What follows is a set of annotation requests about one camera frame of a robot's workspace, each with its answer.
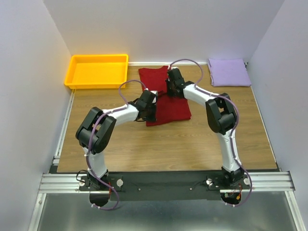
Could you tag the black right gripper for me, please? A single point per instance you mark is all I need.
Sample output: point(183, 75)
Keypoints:
point(170, 94)

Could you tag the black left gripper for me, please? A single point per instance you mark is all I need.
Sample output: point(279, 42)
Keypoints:
point(153, 118)

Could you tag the red t shirt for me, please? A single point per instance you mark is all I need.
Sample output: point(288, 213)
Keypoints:
point(168, 109)

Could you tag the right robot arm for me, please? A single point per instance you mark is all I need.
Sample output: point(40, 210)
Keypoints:
point(222, 119)

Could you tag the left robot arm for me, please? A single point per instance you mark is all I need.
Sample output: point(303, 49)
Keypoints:
point(96, 130)

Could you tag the folded lavender t shirt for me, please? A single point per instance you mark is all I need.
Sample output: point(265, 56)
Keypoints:
point(228, 73)

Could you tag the yellow plastic bin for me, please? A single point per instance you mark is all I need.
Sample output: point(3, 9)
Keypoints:
point(97, 71)

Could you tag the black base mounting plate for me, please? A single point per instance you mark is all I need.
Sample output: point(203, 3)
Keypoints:
point(162, 185)

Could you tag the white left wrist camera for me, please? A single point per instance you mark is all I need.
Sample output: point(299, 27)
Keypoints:
point(151, 96)

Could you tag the aluminium frame rail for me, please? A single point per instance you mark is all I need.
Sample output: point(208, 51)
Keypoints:
point(187, 145)

